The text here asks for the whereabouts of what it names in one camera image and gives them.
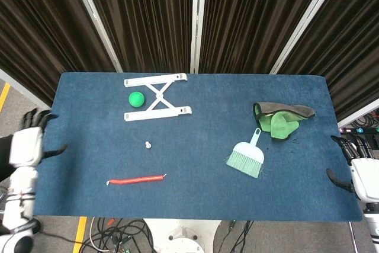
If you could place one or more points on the red wrapped sausage stick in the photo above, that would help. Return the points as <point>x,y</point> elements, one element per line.
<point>133,180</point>

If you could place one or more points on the white folding laptop stand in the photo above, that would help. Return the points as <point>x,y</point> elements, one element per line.
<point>154,115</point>

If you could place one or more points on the robot right hand black fingers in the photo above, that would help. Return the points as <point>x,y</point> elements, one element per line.
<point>365,176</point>

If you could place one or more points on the white partition post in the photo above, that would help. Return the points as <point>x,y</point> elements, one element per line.
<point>305,19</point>
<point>95,19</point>
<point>197,19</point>
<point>23,88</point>
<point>359,116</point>

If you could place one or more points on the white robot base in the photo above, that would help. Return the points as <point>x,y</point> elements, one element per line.
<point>183,238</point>

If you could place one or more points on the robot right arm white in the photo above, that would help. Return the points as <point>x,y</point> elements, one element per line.
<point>371,223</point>

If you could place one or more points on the small white plug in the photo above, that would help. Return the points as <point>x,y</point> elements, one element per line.
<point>148,145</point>

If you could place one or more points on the dark brown curtain panel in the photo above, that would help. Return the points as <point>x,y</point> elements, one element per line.
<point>148,19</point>
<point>251,19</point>
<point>44,28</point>
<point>355,42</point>

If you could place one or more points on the blue fabric table cover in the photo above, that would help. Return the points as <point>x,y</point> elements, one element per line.
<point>192,196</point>

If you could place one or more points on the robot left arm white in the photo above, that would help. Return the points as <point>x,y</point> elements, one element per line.
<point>20,199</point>

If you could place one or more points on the green ball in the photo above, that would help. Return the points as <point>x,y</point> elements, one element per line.
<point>136,99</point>

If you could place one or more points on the mint green hand brush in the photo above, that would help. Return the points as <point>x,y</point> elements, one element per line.
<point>247,153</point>

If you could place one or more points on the green and grey cloth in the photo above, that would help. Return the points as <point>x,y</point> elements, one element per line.
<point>278,125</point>

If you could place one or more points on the robot left hand black fingers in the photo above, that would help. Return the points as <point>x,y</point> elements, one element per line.
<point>26,146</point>

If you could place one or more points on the black power strip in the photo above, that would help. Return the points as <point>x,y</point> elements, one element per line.
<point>359,130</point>

